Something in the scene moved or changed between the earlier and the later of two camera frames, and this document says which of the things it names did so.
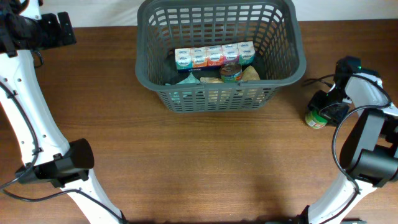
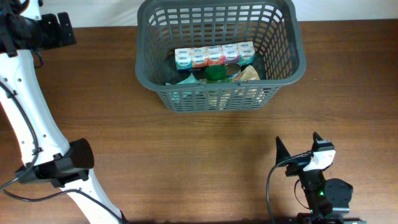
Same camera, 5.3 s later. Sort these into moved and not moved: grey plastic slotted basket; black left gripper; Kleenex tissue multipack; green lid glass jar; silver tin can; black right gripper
Moved: black right gripper; green lid glass jar
Not moved: grey plastic slotted basket; black left gripper; Kleenex tissue multipack; silver tin can
